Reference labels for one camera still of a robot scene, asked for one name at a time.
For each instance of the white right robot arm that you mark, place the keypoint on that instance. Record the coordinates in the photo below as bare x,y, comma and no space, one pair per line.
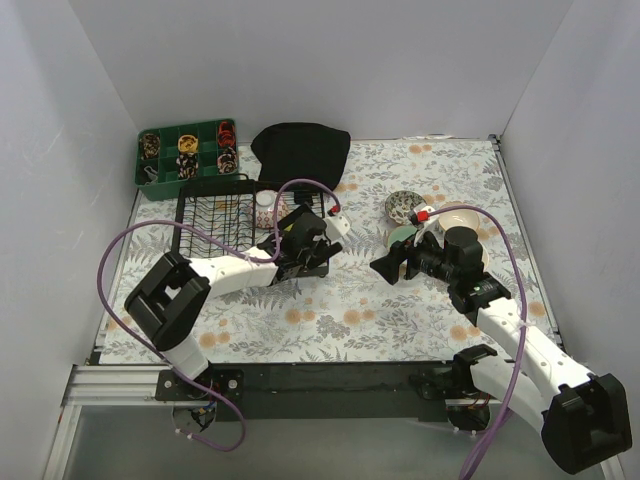
582,418

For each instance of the white pink interior bowl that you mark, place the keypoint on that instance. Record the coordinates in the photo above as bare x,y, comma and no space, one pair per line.
458,217

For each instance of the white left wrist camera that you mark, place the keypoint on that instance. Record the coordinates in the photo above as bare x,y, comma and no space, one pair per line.
337,223

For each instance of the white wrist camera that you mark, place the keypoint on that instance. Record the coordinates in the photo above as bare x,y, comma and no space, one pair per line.
423,219
337,223

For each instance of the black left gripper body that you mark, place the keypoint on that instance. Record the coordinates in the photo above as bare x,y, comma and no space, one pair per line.
314,248

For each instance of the beige tan bowl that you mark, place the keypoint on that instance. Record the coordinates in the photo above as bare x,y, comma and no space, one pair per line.
480,253

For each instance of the floral brown leaf bowl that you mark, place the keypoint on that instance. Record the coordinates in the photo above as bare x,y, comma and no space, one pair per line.
399,205

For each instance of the black base bar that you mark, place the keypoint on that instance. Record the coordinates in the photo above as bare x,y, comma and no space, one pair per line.
425,391

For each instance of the green compartment tray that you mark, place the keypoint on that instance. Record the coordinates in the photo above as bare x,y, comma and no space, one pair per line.
170,157

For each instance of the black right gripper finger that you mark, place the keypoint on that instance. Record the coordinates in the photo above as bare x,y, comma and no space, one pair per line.
400,249
388,268

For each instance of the floral table mat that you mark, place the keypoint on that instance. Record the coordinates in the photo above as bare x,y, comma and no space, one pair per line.
352,314

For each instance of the white red patterned bowl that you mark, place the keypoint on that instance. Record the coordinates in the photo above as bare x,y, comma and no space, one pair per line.
261,211

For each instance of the black cloth bag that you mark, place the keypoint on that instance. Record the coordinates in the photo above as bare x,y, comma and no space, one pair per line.
288,151

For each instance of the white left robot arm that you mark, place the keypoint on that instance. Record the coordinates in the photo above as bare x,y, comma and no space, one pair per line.
167,302

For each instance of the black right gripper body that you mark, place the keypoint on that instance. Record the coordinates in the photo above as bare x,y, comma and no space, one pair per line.
409,262

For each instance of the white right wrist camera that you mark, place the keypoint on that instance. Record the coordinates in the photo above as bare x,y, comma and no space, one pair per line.
423,219

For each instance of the black wire dish rack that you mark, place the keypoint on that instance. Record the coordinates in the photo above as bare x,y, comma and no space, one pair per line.
224,210

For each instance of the celadon green bowl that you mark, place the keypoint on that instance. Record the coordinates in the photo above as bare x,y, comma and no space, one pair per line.
401,233

